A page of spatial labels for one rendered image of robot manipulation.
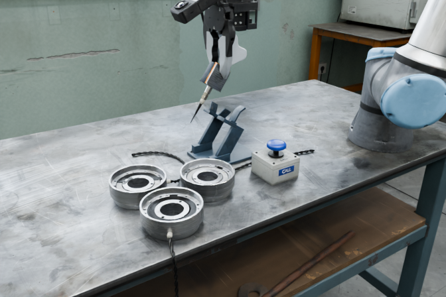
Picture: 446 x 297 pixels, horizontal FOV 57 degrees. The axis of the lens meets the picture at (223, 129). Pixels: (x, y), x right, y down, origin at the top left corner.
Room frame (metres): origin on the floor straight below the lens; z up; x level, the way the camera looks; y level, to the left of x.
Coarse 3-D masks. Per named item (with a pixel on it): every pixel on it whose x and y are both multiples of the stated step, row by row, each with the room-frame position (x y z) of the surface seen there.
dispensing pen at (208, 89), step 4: (212, 64) 0.82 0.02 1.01; (208, 68) 0.82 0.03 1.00; (204, 72) 0.82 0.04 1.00; (208, 72) 0.81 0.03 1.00; (204, 76) 0.81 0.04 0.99; (200, 80) 0.81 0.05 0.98; (204, 80) 0.81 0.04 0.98; (208, 88) 0.81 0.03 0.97; (212, 88) 0.81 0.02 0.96; (204, 92) 0.81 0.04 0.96; (208, 92) 0.81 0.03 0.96; (204, 96) 0.80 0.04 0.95; (200, 100) 0.80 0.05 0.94; (204, 100) 0.80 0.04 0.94; (200, 104) 0.80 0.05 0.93; (196, 112) 0.79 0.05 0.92
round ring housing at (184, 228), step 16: (160, 192) 0.61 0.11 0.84; (176, 192) 0.62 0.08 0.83; (192, 192) 0.61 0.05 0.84; (144, 208) 0.57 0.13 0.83; (160, 208) 0.57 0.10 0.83; (176, 208) 0.59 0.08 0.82; (144, 224) 0.54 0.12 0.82; (160, 224) 0.52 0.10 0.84; (176, 224) 0.52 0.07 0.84; (192, 224) 0.54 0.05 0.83; (176, 240) 0.53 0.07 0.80
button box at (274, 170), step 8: (256, 152) 0.75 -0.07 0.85; (264, 152) 0.76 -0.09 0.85; (272, 152) 0.75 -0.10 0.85; (280, 152) 0.75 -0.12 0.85; (288, 152) 0.76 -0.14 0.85; (256, 160) 0.74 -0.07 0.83; (264, 160) 0.72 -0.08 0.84; (272, 160) 0.72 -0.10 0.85; (280, 160) 0.72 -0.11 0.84; (288, 160) 0.72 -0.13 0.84; (296, 160) 0.73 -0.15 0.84; (256, 168) 0.74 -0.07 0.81; (264, 168) 0.72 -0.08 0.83; (272, 168) 0.70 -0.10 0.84; (280, 168) 0.71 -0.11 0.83; (288, 168) 0.72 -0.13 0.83; (296, 168) 0.73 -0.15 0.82; (264, 176) 0.72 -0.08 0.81; (272, 176) 0.70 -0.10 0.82; (280, 176) 0.71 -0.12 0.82; (288, 176) 0.72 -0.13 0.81; (296, 176) 0.73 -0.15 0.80; (272, 184) 0.70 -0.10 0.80
